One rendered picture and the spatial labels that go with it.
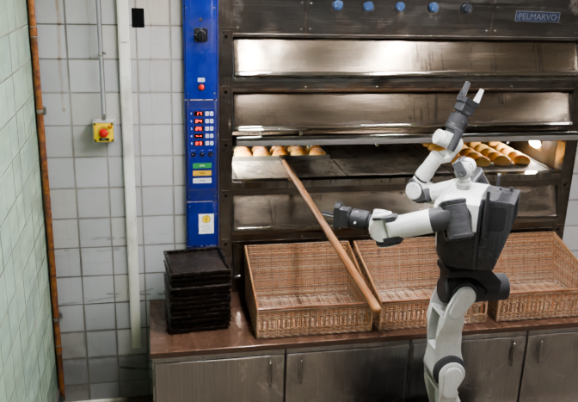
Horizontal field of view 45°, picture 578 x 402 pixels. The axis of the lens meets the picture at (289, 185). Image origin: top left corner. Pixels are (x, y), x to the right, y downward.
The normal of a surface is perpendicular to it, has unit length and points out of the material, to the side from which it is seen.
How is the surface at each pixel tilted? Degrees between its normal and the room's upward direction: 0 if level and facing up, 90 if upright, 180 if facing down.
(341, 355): 91
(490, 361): 91
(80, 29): 90
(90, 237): 90
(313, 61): 70
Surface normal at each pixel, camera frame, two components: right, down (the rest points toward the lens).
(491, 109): 0.18, -0.04
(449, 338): 0.18, 0.30
